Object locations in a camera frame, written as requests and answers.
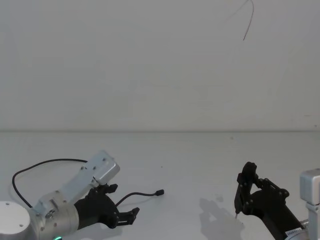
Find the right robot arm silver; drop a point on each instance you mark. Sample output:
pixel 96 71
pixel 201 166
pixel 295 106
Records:
pixel 311 185

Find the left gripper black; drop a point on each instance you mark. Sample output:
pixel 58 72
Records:
pixel 97 207

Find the white table cloth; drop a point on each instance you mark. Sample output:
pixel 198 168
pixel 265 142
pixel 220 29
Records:
pixel 185 160

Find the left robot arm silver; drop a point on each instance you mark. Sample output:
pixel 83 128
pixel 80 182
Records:
pixel 57 200

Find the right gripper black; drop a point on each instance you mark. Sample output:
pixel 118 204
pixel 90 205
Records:
pixel 270 212

